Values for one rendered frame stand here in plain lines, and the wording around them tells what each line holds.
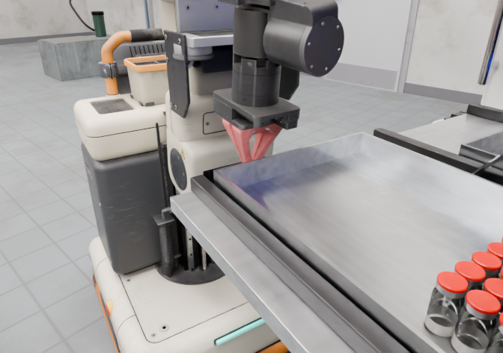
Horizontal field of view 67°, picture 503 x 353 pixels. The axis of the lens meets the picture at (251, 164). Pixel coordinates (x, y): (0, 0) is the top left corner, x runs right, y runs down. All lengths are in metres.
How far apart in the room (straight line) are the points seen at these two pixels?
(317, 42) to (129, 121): 0.78
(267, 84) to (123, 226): 0.84
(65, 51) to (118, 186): 4.58
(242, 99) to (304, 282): 0.22
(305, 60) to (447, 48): 4.30
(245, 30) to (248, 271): 0.25
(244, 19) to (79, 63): 5.33
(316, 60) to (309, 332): 0.24
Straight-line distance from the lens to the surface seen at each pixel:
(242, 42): 0.43
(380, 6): 4.88
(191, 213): 0.46
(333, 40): 0.39
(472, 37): 4.58
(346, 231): 0.43
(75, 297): 1.76
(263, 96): 0.44
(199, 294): 1.23
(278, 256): 0.36
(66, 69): 5.67
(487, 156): 0.61
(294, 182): 0.52
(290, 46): 0.38
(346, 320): 0.31
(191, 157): 0.84
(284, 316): 0.33
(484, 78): 1.22
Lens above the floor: 1.12
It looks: 25 degrees down
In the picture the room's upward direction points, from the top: straight up
